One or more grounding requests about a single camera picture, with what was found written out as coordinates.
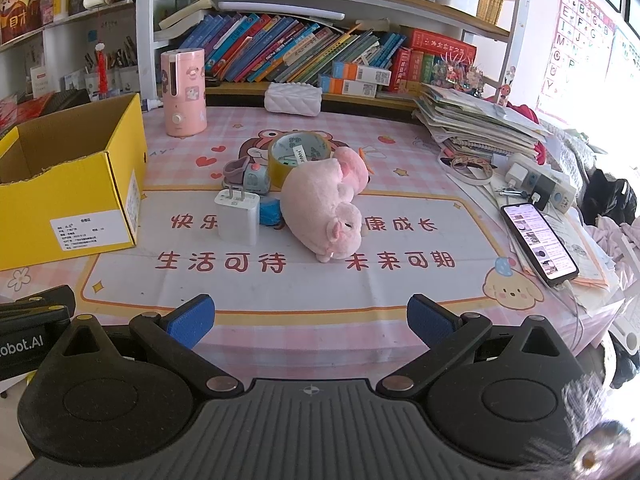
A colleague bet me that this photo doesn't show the yellow cardboard box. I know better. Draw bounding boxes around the yellow cardboard box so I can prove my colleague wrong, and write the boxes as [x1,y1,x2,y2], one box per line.
[0,92,148,272]

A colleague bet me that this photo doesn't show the black smartphone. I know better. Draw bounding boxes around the black smartphone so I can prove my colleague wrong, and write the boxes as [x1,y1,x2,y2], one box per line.
[500,202,580,288]

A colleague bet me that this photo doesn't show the red fortune god figure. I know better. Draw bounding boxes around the red fortune god figure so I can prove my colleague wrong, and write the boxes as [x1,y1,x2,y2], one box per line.
[0,0,43,43]

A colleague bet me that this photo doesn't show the white charger plug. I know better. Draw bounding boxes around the white charger plug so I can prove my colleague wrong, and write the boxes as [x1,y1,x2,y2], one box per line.
[214,185,261,246]

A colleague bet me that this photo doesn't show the pink cartoon humidifier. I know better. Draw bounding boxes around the pink cartoon humidifier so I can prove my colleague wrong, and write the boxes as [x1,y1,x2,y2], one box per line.
[160,47,208,137]

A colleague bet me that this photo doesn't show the row of colourful books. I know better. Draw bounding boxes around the row of colourful books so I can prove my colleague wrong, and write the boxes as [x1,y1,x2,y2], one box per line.
[177,12,408,83]

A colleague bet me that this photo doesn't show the black electric keyboard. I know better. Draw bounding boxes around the black electric keyboard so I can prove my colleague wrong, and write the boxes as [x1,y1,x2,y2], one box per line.
[30,87,93,116]

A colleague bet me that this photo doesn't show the patterned tape ring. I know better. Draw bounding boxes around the patterned tape ring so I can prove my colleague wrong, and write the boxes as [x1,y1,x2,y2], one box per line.
[450,154,496,183]

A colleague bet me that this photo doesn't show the pink plush pig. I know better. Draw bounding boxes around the pink plush pig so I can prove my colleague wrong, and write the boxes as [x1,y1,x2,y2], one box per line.
[279,157,363,263]

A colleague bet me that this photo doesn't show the pink plush with orange feet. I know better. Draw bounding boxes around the pink plush with orange feet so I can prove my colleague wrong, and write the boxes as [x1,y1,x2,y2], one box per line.
[332,146,376,196]

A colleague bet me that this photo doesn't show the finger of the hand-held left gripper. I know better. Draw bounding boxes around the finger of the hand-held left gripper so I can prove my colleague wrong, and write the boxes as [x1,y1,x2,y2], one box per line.
[0,285,77,322]

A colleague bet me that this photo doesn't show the red boxed book set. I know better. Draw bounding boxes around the red boxed book set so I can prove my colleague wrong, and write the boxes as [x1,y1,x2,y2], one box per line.
[390,27,478,93]

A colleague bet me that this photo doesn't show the orange and blue box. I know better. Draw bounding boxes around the orange and blue box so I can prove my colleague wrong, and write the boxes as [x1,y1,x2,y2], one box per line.
[318,75,378,98]
[332,61,392,86]

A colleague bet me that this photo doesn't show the stack of papers and notebooks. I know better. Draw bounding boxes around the stack of papers and notebooks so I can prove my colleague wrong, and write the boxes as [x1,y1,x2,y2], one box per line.
[412,82,553,161]

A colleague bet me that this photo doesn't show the black cloth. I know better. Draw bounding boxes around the black cloth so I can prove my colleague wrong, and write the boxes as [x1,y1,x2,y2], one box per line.
[582,167,638,226]

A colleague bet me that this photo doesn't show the blue plastic packet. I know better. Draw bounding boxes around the blue plastic packet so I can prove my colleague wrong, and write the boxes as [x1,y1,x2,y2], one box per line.
[258,197,287,227]

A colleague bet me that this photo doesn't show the alphabet wall poster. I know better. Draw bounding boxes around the alphabet wall poster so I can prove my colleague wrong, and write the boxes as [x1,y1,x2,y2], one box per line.
[535,0,616,116]

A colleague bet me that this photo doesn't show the open book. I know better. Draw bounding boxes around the open book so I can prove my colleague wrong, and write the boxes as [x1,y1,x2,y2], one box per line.
[157,0,218,41]

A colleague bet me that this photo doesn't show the white quilted pouch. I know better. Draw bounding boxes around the white quilted pouch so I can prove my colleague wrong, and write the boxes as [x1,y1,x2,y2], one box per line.
[263,81,323,117]

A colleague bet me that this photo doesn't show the white power strip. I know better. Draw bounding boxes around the white power strip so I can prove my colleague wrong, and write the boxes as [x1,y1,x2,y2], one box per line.
[505,152,578,211]

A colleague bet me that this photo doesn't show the yellow-brown tape roll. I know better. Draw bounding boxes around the yellow-brown tape roll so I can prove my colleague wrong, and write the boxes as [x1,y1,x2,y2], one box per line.
[267,130,331,188]

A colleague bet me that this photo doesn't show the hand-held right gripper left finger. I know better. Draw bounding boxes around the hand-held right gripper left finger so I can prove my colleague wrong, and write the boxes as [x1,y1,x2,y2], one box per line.
[60,295,246,395]

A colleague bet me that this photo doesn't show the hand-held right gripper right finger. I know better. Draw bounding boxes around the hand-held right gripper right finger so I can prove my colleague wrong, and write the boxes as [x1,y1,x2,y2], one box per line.
[376,295,581,395]

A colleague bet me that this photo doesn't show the pen cups with pens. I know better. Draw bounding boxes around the pen cups with pens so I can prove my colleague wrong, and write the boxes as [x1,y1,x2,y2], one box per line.
[82,50,141,96]

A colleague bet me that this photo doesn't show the small grey toy car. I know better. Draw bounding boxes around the small grey toy car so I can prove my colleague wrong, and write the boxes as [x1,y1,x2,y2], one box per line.
[221,156,271,196]

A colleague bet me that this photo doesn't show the red hanging ornament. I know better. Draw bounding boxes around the red hanging ornament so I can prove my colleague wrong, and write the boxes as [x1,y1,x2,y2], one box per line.
[95,42,111,96]

